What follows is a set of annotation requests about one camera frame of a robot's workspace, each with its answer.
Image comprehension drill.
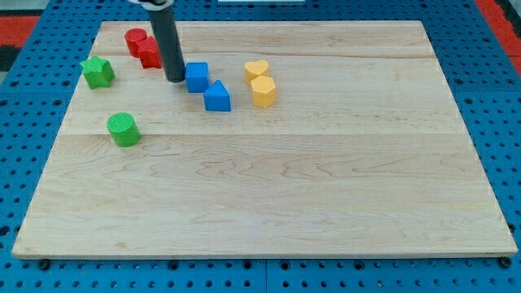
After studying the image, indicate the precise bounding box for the yellow heart block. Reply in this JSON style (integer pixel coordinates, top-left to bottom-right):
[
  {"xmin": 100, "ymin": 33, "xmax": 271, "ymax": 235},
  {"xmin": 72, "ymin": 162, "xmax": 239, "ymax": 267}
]
[{"xmin": 244, "ymin": 59, "xmax": 269, "ymax": 85}]

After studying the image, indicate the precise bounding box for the red cylinder block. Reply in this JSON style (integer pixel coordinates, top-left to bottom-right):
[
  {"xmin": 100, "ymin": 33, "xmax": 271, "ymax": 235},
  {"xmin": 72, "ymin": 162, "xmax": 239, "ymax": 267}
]
[{"xmin": 124, "ymin": 28, "xmax": 147, "ymax": 58}]

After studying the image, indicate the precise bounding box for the blue triangle block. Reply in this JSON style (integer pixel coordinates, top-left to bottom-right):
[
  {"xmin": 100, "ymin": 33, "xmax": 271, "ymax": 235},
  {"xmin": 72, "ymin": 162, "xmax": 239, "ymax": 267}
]
[{"xmin": 203, "ymin": 80, "xmax": 231, "ymax": 112}]

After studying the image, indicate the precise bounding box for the light wooden board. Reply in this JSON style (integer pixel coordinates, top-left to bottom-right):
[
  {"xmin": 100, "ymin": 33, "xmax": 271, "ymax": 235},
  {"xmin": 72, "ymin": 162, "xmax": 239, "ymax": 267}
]
[{"xmin": 12, "ymin": 20, "xmax": 518, "ymax": 260}]

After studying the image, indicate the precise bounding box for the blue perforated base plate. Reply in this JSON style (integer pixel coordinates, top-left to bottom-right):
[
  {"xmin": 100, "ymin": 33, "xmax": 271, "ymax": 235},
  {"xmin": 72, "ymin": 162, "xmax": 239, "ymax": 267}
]
[{"xmin": 1, "ymin": 1, "xmax": 520, "ymax": 292}]

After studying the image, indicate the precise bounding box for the yellow hexagon block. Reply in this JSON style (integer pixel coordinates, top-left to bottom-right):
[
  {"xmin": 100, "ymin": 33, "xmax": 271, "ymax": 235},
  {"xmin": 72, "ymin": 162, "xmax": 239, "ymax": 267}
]
[{"xmin": 250, "ymin": 76, "xmax": 276, "ymax": 108}]

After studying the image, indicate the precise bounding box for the green star block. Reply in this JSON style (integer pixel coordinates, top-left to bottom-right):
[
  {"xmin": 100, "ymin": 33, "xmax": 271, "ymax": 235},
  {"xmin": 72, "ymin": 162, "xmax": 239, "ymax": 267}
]
[{"xmin": 80, "ymin": 55, "xmax": 115, "ymax": 90}]

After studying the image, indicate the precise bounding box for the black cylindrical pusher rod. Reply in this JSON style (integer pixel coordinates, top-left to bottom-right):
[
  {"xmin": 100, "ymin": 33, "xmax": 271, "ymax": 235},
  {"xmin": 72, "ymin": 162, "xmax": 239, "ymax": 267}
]
[{"xmin": 142, "ymin": 0, "xmax": 185, "ymax": 83}]

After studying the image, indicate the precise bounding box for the red star block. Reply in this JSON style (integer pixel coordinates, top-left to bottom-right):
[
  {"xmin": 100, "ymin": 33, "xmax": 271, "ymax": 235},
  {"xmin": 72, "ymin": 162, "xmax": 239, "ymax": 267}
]
[{"xmin": 137, "ymin": 37, "xmax": 162, "ymax": 68}]

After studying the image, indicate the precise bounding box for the green cylinder block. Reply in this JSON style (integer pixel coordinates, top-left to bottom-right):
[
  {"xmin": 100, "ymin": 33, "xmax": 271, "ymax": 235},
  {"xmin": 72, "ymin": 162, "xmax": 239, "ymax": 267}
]
[{"xmin": 107, "ymin": 112, "xmax": 141, "ymax": 147}]

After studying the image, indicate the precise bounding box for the blue cube block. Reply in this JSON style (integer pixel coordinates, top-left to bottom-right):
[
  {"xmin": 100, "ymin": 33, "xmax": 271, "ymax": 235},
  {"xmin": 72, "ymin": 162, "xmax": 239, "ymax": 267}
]
[{"xmin": 185, "ymin": 63, "xmax": 209, "ymax": 93}]

